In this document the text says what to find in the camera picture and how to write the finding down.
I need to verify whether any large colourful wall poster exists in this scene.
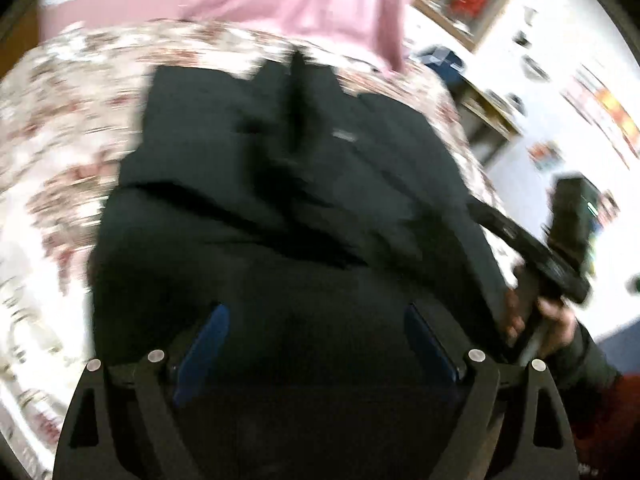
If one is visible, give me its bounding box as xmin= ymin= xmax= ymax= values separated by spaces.
xmin=562 ymin=64 xmax=640 ymax=167

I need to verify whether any wooden framed barred window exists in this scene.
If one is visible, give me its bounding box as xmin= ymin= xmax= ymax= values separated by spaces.
xmin=410 ymin=0 xmax=541 ymax=53

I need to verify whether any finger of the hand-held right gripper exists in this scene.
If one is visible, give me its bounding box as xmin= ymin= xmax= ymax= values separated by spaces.
xmin=467 ymin=200 xmax=553 ymax=273

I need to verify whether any brown wooden headboard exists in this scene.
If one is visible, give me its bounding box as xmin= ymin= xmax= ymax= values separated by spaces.
xmin=0 ymin=5 xmax=42 ymax=83

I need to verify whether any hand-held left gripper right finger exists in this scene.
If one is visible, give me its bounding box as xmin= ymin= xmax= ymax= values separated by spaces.
xmin=404 ymin=304 xmax=581 ymax=480

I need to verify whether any small colourful wall poster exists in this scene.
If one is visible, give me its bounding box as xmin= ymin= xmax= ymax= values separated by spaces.
xmin=599 ymin=189 xmax=622 ymax=227
xmin=529 ymin=141 xmax=562 ymax=172

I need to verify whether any wooden shelf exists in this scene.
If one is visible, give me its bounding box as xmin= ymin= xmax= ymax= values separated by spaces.
xmin=450 ymin=74 xmax=523 ymax=162

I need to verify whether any floral satin bedspread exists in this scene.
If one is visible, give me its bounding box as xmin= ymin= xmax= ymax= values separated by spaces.
xmin=0 ymin=19 xmax=506 ymax=480

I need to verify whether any black garment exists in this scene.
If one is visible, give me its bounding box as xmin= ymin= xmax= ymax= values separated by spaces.
xmin=87 ymin=52 xmax=516 ymax=480

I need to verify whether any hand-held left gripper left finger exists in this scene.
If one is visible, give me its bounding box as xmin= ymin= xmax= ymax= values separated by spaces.
xmin=52 ymin=304 xmax=231 ymax=480

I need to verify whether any person's right hand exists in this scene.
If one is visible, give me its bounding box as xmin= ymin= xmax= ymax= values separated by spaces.
xmin=502 ymin=287 xmax=576 ymax=358

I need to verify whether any person's red clothing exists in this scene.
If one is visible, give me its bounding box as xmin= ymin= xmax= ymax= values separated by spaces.
xmin=567 ymin=370 xmax=640 ymax=480

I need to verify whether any pink curtain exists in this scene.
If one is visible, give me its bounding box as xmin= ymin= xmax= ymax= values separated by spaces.
xmin=180 ymin=0 xmax=416 ymax=78

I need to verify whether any person's right forearm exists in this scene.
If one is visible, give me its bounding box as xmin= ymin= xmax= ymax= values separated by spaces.
xmin=545 ymin=322 xmax=626 ymax=393

